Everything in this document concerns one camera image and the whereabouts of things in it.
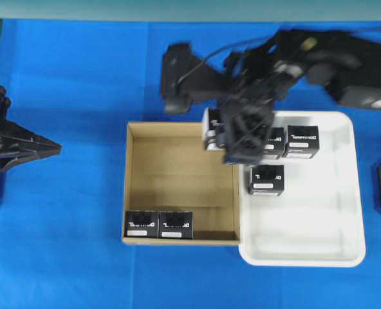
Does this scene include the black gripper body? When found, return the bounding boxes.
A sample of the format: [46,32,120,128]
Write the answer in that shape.
[218,48,303,129]

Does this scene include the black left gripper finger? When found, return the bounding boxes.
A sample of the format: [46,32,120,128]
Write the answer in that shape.
[221,110,274,165]

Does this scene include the black dynamixel box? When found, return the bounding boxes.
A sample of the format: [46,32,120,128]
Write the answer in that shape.
[201,108,225,151]
[124,211,159,238]
[158,211,194,239]

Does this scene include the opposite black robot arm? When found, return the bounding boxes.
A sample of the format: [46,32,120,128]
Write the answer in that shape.
[0,86,62,175]

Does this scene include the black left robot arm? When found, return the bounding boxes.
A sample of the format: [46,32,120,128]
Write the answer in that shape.
[218,29,381,165]

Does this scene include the black box lower tray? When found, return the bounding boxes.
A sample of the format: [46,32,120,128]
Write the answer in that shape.
[248,165,284,196]

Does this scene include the black box in tray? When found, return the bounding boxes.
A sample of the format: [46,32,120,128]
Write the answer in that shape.
[283,125,320,159]

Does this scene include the brown cardboard box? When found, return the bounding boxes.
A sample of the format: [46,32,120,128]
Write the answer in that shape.
[121,122,240,246]

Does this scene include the white plastic tray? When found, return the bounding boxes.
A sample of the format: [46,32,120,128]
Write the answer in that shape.
[239,111,366,267]

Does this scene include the blue table cloth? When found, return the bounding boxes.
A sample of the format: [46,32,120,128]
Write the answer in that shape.
[0,19,381,308]

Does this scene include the teal side panel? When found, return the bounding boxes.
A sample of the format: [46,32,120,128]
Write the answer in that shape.
[0,0,381,22]

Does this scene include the black camera cable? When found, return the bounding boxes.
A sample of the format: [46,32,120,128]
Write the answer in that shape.
[176,35,275,88]

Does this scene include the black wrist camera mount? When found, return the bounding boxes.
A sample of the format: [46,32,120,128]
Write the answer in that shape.
[160,42,242,115]

